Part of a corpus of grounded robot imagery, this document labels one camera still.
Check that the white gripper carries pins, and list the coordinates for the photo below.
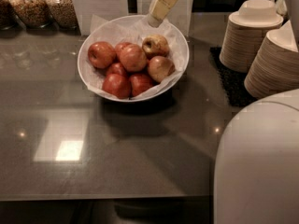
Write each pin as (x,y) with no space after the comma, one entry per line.
(165,3)

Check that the red-yellow apple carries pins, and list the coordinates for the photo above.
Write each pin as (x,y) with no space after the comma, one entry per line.
(133,58)

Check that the yellow bruised back apple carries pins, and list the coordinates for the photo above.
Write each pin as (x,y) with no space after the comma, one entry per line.
(155,45)

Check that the red apple behind centre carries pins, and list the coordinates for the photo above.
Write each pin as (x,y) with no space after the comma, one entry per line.
(120,47)

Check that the yellow-red right apple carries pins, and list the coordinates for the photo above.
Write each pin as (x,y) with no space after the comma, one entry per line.
(159,68)

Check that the white bowl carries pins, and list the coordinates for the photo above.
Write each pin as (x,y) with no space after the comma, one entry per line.
(85,75)

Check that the small red middle apple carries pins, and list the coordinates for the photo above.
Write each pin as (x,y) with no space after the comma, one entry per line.
(116,68)

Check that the red apple far left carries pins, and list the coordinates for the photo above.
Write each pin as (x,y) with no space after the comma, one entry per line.
(101,54)

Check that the red front right apple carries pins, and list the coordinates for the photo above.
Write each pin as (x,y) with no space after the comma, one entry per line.
(140,83)

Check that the red front left apple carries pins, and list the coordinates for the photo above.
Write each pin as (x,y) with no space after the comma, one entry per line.
(117,85)

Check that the white sign panel left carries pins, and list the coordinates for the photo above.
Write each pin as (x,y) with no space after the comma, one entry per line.
(105,9)

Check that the rear stack of paper bowls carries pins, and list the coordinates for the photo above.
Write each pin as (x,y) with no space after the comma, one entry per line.
(245,31)

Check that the stack of paper bowls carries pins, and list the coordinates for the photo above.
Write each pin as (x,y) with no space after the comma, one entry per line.
(275,68)
(245,31)

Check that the black mesh mat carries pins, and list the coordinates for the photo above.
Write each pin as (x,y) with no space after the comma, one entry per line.
(232,82)

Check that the glass cereal jar right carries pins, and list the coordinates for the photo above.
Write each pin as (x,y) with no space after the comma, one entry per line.
(63,12)

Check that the glass cereal jar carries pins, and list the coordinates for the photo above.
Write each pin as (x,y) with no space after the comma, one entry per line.
(7,17)
(63,12)
(33,13)

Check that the front stack of paper bowls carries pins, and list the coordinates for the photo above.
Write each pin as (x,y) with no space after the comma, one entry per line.
(275,68)

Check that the glass cereal jar middle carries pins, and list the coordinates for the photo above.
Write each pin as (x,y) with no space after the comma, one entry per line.
(33,13)

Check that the glass cereal jar left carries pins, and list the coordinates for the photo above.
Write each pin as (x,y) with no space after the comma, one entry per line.
(7,17)

